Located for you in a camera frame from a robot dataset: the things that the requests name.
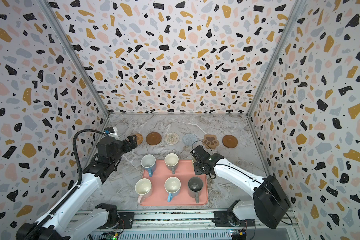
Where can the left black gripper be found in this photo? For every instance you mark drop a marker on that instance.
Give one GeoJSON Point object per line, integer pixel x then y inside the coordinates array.
{"type": "Point", "coordinates": [133, 141]}

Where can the brown paw shaped coaster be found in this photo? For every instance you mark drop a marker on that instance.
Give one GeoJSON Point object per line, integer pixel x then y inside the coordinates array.
{"type": "Point", "coordinates": [211, 141]}

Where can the blue grey woven coaster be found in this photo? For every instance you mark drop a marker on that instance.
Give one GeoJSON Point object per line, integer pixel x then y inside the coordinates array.
{"type": "Point", "coordinates": [189, 139]}

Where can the woven rattan coaster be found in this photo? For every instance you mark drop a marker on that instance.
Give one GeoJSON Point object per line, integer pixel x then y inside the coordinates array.
{"type": "Point", "coordinates": [140, 139]}

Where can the beige braided round coaster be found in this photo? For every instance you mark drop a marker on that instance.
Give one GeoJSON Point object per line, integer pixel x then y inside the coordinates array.
{"type": "Point", "coordinates": [172, 138]}

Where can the dark brown wooden coaster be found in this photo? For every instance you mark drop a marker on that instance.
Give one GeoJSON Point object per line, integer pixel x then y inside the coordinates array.
{"type": "Point", "coordinates": [153, 138]}

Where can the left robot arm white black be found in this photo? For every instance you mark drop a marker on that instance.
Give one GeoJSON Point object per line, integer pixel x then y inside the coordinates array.
{"type": "Point", "coordinates": [55, 223]}

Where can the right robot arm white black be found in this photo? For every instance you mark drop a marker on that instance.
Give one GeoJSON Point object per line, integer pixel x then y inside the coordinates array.
{"type": "Point", "coordinates": [270, 202]}

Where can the dark grey mug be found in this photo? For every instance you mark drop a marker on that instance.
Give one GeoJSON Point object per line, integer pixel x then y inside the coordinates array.
{"type": "Point", "coordinates": [195, 186]}

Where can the pink rectangular tray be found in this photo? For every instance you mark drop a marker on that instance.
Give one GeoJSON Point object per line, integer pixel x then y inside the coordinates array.
{"type": "Point", "coordinates": [164, 188]}

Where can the right circuit board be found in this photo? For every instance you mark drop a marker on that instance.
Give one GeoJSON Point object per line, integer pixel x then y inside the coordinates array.
{"type": "Point", "coordinates": [238, 235]}

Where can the circuit board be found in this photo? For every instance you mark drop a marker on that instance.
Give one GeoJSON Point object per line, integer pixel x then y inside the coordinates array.
{"type": "Point", "coordinates": [238, 235]}
{"type": "Point", "coordinates": [112, 235]}

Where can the left circuit board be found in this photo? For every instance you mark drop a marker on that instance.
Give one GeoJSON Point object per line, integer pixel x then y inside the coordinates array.
{"type": "Point", "coordinates": [112, 235]}

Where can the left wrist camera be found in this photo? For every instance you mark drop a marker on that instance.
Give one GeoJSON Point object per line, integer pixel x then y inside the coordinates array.
{"type": "Point", "coordinates": [107, 146]}

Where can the cream mug grey handle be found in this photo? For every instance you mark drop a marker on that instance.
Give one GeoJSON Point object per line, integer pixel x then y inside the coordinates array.
{"type": "Point", "coordinates": [172, 161]}

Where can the cream mug blue handle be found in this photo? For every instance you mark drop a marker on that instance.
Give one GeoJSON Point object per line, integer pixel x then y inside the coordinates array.
{"type": "Point", "coordinates": [172, 187]}

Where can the grey mug blue handle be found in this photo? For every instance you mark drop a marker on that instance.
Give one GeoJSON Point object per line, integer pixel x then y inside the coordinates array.
{"type": "Point", "coordinates": [148, 162]}

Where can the cream mug pink handle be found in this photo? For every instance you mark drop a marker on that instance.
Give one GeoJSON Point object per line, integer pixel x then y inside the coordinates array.
{"type": "Point", "coordinates": [144, 189]}

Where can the aluminium mounting rail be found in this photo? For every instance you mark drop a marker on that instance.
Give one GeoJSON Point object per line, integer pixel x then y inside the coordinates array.
{"type": "Point", "coordinates": [192, 225]}

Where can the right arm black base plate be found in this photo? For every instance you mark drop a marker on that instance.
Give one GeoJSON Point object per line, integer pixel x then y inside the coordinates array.
{"type": "Point", "coordinates": [228, 219]}

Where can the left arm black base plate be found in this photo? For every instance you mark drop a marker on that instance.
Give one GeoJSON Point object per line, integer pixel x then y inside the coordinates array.
{"type": "Point", "coordinates": [124, 220]}

